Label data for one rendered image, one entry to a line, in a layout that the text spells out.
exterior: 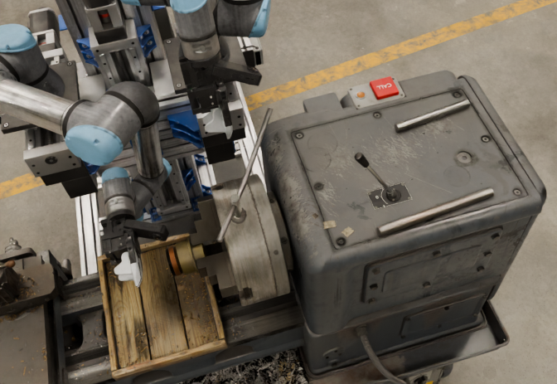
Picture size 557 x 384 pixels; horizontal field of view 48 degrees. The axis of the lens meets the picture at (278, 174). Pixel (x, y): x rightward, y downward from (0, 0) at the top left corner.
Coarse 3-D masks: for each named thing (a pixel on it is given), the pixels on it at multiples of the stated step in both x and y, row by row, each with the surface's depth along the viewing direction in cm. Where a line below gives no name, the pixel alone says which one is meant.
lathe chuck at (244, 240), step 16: (224, 192) 150; (224, 208) 146; (240, 224) 144; (256, 224) 144; (224, 240) 169; (240, 240) 144; (256, 240) 144; (240, 256) 143; (256, 256) 144; (240, 272) 144; (256, 272) 145; (272, 272) 146; (240, 288) 146; (256, 288) 148; (272, 288) 149
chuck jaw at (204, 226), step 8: (200, 200) 154; (208, 200) 153; (200, 208) 153; (208, 208) 153; (200, 216) 156; (208, 216) 154; (216, 216) 154; (200, 224) 154; (208, 224) 154; (216, 224) 155; (192, 232) 155; (200, 232) 155; (208, 232) 155; (216, 232) 155; (192, 240) 155; (200, 240) 155; (208, 240) 155
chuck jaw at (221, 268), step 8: (208, 256) 154; (216, 256) 154; (224, 256) 154; (200, 264) 153; (208, 264) 153; (216, 264) 153; (224, 264) 152; (200, 272) 153; (208, 272) 151; (216, 272) 151; (224, 272) 151; (232, 272) 151; (216, 280) 152; (224, 280) 149; (232, 280) 149; (224, 288) 148; (232, 288) 149; (248, 288) 148; (224, 296) 150; (240, 296) 149; (248, 296) 150
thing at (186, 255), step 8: (168, 248) 156; (176, 248) 155; (184, 248) 154; (192, 248) 155; (200, 248) 155; (168, 256) 154; (176, 256) 154; (184, 256) 153; (192, 256) 153; (200, 256) 155; (168, 264) 154; (176, 264) 154; (184, 264) 154; (192, 264) 154; (176, 272) 155; (184, 272) 155; (192, 272) 156
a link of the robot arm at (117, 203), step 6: (114, 198) 165; (120, 198) 165; (126, 198) 166; (108, 204) 165; (114, 204) 164; (120, 204) 164; (126, 204) 165; (132, 204) 167; (108, 210) 164; (114, 210) 163; (132, 210) 165
